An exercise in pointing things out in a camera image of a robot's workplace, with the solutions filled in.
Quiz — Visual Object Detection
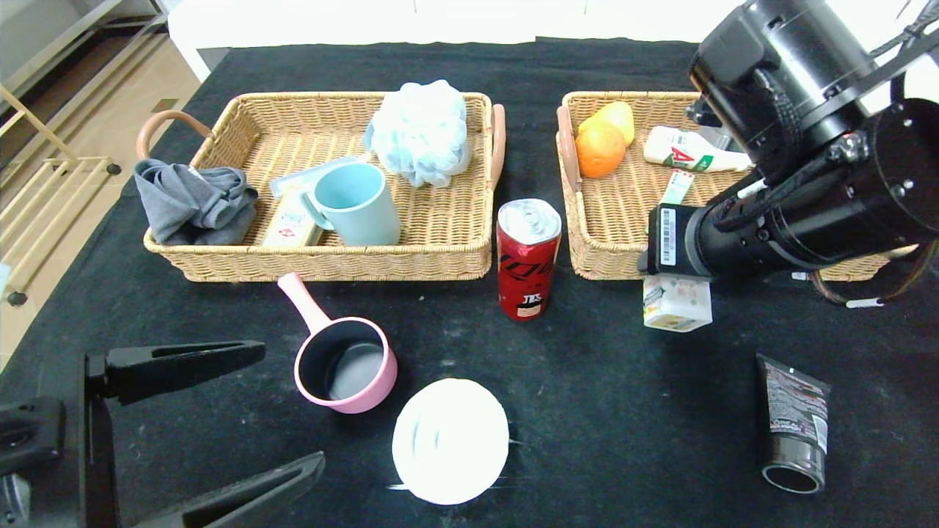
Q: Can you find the braided cable with white tag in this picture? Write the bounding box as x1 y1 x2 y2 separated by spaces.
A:
811 242 939 309

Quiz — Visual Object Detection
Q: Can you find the orange fruit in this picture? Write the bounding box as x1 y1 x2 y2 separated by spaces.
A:
575 121 627 180

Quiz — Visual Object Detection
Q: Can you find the black camera cable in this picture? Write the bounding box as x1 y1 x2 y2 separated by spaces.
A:
873 7 939 81

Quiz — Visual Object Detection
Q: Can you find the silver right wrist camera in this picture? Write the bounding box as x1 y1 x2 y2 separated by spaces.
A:
686 99 737 153

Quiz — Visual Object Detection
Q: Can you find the teal ceramic mug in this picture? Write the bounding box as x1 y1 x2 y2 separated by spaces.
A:
299 162 402 247

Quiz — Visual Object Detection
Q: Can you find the white yogurt drink bottle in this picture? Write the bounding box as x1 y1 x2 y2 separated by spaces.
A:
643 125 753 174

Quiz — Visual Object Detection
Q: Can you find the wicker basket holding food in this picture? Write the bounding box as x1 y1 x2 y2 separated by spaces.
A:
556 91 918 282

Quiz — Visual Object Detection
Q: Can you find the wooden rack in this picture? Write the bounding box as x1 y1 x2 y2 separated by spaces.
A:
0 84 124 307

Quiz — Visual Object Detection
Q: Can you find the red Hi-Chew candy pack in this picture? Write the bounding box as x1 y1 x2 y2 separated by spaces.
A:
658 169 695 206

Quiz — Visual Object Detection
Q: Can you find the light blue bath loofah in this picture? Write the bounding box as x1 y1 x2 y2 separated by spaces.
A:
364 79 473 188

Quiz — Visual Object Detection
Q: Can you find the pink saucepan with handle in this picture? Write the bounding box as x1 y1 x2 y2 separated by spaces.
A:
277 273 399 414

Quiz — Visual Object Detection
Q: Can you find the black cosmetic tube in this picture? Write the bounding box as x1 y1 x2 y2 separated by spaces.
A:
756 353 832 495

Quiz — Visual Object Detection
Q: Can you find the yellow mango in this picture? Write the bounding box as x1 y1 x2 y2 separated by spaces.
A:
578 101 635 147

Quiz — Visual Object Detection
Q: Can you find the yellowish printed soap box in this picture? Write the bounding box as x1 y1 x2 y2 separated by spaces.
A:
261 185 324 248

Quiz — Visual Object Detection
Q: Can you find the small white juice carton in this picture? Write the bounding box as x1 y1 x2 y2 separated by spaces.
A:
643 273 714 334

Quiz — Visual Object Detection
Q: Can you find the white bench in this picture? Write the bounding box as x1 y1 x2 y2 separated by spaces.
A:
169 0 734 83

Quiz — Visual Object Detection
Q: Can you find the black tablecloth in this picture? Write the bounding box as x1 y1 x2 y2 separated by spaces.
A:
0 38 939 528

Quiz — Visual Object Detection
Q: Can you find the low wooden shelf unit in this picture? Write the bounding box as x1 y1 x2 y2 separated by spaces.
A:
0 0 171 96

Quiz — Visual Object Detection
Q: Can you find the grey crumpled cloth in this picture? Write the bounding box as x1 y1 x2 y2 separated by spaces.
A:
133 159 259 246

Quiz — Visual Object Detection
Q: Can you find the red soda can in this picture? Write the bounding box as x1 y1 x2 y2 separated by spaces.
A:
497 199 563 322

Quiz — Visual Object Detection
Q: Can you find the wicker basket holding household items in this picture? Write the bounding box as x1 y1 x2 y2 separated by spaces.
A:
136 91 507 283

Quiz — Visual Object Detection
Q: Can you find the white round plate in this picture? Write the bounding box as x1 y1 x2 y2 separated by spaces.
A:
391 378 510 506

